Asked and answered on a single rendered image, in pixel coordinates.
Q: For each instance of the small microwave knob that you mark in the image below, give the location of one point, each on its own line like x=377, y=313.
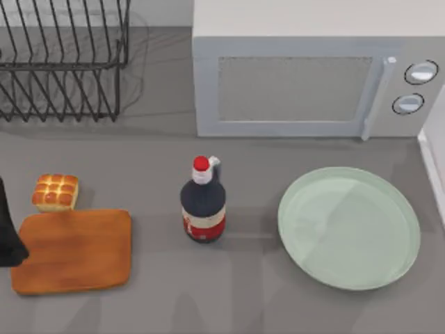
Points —
x=407, y=103

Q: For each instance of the wooden cutting board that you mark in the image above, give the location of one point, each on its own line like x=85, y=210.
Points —
x=74, y=252

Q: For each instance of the golden bread loaf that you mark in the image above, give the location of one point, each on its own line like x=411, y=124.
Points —
x=55, y=192

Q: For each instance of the dark soda bottle red cap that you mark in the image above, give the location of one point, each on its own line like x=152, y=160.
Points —
x=203, y=208

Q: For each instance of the large microwave knob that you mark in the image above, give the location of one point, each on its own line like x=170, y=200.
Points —
x=421, y=71

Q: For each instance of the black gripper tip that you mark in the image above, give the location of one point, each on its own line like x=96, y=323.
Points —
x=8, y=229

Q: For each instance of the pale green plate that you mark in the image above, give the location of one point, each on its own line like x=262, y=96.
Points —
x=348, y=228

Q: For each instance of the pale microwave oven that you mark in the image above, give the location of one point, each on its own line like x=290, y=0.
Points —
x=295, y=90

